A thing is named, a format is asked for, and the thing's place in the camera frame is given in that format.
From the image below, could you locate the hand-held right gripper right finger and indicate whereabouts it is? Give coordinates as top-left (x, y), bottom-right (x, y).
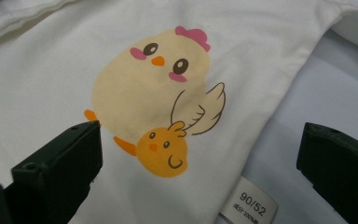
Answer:
top-left (296, 122), bottom-right (358, 224)

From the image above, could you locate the white shirt with chick print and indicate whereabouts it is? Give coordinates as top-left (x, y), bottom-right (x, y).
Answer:
top-left (0, 0), bottom-right (358, 224)

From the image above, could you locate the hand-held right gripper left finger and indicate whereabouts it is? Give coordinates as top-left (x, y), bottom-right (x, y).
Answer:
top-left (3, 120), bottom-right (103, 224)

